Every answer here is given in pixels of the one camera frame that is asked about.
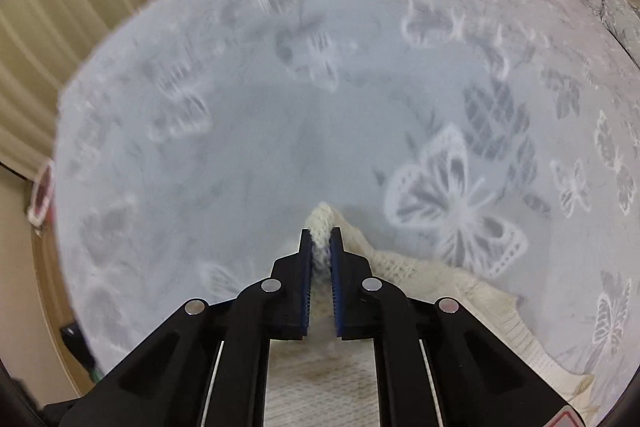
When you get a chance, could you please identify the white red black knit sweater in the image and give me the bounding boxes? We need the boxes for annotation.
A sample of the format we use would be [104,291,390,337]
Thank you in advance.
[265,202,598,426]

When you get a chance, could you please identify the grey butterfly bed cover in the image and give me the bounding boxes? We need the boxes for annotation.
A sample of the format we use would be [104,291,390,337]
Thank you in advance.
[54,0,639,426]

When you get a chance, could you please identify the grey floral pillow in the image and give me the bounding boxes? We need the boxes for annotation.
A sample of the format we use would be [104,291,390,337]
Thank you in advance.
[579,0,639,66]

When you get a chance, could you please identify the pink round fan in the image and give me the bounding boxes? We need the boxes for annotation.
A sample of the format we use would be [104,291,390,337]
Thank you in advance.
[27,158,55,229]

